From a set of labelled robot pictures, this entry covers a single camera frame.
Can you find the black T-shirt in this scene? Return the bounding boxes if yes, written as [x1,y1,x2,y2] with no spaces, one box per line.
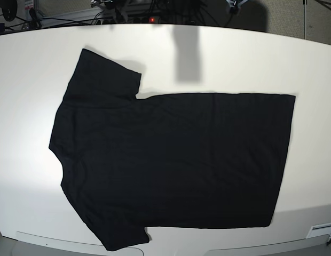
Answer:
[49,49,296,251]

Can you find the black power strip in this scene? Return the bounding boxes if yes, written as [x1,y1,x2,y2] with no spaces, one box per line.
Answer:
[94,16,161,25]

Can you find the thin metal pole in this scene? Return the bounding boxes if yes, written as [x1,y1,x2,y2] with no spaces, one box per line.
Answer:
[302,0,308,39]

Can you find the black cable bundle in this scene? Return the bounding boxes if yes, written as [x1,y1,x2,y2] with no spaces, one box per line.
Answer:
[146,0,235,27]

